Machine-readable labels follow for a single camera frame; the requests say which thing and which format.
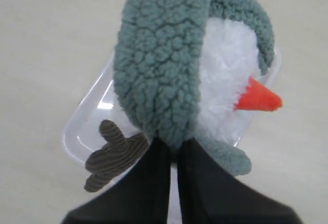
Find white rectangular tray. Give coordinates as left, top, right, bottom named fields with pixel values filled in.
left=60, top=47, right=282, bottom=224

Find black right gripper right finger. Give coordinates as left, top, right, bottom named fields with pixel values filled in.
left=178, top=138, right=310, bottom=223

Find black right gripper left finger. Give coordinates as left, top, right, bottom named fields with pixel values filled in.
left=63, top=139, right=171, bottom=224

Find white plush snowman toy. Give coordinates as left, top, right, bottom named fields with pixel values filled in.
left=84, top=18, right=282, bottom=192

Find green fleece scarf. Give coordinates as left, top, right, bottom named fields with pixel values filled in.
left=113, top=0, right=275, bottom=156

